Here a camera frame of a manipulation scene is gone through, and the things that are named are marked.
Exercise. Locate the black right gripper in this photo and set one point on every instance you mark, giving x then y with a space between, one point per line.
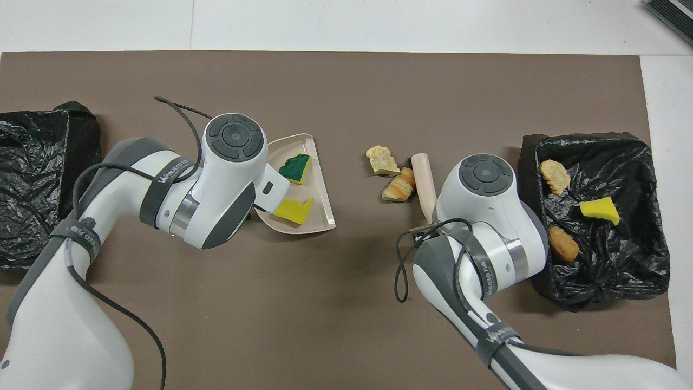
423 232

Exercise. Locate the beige hand brush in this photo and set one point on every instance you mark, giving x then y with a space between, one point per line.
425 184

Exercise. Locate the orange striped bread piece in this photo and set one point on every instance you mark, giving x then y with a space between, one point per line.
399 187
555 176

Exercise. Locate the pale bread piece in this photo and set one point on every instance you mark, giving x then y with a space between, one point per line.
380 158

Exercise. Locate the beige plastic dustpan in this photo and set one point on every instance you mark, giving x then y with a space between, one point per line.
320 201

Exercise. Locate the notched yellow sponge piece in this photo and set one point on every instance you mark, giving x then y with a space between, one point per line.
292 212

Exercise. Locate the brown potato-shaped bun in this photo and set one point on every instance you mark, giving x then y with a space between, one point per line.
563 244

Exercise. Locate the green yellow sponge piece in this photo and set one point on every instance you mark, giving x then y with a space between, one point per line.
295 168

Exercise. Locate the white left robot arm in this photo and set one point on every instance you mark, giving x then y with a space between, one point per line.
227 179

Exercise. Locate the black bag-lined bin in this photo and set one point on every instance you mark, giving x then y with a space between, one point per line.
622 260
32 162

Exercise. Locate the brown table mat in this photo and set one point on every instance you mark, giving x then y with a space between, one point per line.
352 97

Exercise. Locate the black ribbed device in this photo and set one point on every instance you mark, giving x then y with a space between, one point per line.
674 15

